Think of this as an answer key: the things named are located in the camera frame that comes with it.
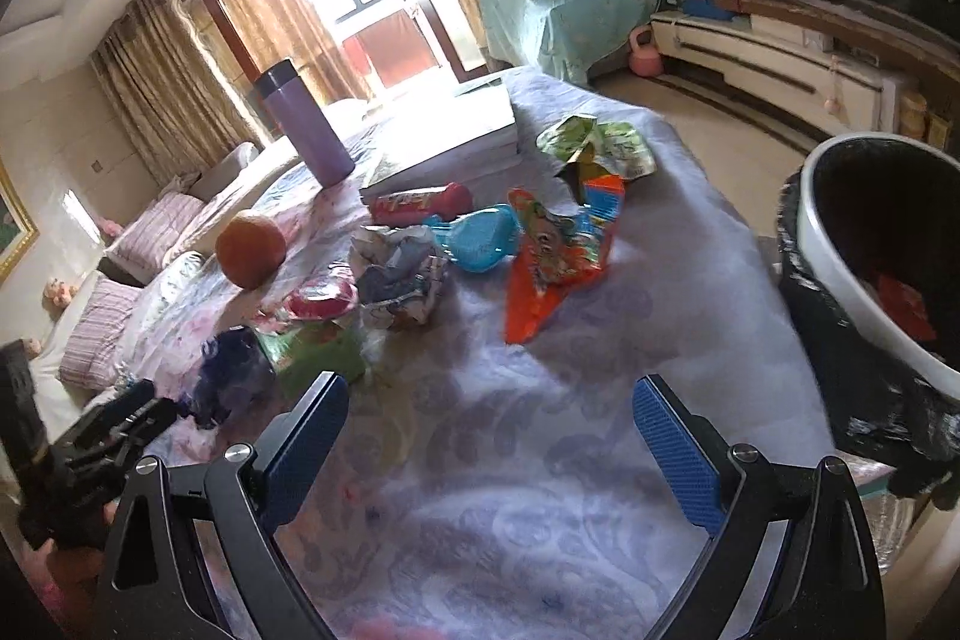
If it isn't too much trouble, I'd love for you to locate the wooden jar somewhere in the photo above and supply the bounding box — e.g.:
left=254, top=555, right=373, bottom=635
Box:
left=900, top=91, right=927, bottom=137

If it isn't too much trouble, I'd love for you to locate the white television cabinet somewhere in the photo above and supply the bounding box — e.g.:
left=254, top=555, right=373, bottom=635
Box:
left=649, top=0, right=960, bottom=154

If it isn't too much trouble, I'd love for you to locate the red candy tube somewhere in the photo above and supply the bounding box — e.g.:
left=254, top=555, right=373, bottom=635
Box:
left=367, top=182, right=472, bottom=225

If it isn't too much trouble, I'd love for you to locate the red wrapper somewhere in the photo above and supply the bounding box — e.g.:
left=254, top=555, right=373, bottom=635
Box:
left=874, top=272, right=938, bottom=341

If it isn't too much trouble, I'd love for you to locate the orange snack wrapper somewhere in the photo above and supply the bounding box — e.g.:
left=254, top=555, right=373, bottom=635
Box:
left=504, top=173, right=627, bottom=345

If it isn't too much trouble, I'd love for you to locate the crumpled printed paper wrapper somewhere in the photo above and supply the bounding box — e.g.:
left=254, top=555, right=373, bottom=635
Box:
left=349, top=224, right=451, bottom=330

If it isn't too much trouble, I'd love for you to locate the gold framed painting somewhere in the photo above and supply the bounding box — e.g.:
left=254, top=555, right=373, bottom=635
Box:
left=0, top=160, right=40, bottom=281

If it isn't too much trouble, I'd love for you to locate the purple thermos bottle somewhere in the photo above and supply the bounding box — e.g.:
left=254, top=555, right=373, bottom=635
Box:
left=251, top=57, right=356, bottom=189

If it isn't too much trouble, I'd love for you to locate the green snack wrapper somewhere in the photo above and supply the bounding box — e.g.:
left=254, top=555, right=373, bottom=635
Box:
left=536, top=115, right=657, bottom=184

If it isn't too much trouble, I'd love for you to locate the blue plastic scoop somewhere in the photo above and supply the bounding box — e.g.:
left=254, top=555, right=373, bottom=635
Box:
left=424, top=203, right=520, bottom=274

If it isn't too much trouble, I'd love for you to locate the dark blue plastic bag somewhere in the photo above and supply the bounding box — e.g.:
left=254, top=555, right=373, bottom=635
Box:
left=191, top=326, right=275, bottom=427

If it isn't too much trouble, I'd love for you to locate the orange fruit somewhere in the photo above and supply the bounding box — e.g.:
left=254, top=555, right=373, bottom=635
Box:
left=216, top=212, right=287, bottom=290

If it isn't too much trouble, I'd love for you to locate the pink kettlebell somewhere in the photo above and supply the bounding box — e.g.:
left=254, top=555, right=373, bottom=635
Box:
left=628, top=26, right=659, bottom=77

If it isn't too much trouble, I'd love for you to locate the beige sofa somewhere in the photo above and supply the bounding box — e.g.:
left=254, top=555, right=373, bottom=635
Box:
left=0, top=100, right=368, bottom=446

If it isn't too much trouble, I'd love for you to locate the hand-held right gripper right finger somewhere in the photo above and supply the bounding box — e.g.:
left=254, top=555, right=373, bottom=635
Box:
left=631, top=374, right=887, bottom=640

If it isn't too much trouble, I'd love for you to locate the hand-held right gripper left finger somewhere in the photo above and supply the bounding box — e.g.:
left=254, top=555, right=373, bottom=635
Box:
left=94, top=371, right=351, bottom=640

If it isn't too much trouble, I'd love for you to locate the pink striped pillow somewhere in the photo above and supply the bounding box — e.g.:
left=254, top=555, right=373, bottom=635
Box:
left=109, top=192, right=205, bottom=270
left=58, top=276, right=143, bottom=390

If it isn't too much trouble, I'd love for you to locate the floral tablecloth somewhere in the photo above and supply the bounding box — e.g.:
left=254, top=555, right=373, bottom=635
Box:
left=112, top=66, right=841, bottom=640

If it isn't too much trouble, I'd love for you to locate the white floral pillow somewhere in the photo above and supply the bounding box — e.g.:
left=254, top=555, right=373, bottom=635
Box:
left=124, top=250, right=207, bottom=341

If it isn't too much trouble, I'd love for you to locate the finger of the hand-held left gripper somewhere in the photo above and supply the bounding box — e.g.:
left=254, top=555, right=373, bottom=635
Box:
left=94, top=380, right=158, bottom=420
left=112, top=400, right=181, bottom=453

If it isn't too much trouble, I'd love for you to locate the teal covered armchair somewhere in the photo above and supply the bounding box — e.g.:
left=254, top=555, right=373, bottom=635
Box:
left=474, top=0, right=652, bottom=85

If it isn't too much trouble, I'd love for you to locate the white bin with black bag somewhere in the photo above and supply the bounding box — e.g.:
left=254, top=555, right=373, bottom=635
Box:
left=776, top=134, right=960, bottom=498

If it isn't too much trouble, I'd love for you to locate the sheer beige curtain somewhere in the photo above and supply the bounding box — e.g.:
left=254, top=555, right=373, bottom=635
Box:
left=214, top=0, right=361, bottom=101

